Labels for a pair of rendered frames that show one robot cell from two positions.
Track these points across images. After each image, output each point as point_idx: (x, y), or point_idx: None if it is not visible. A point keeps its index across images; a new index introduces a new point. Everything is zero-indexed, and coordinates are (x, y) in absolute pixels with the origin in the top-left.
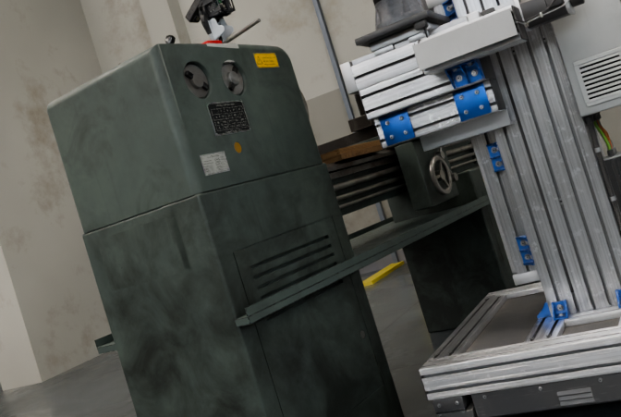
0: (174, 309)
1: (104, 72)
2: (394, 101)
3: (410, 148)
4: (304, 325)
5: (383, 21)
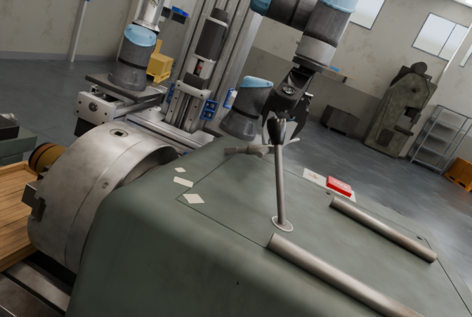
0: None
1: (463, 280)
2: None
3: (19, 160)
4: None
5: (253, 135)
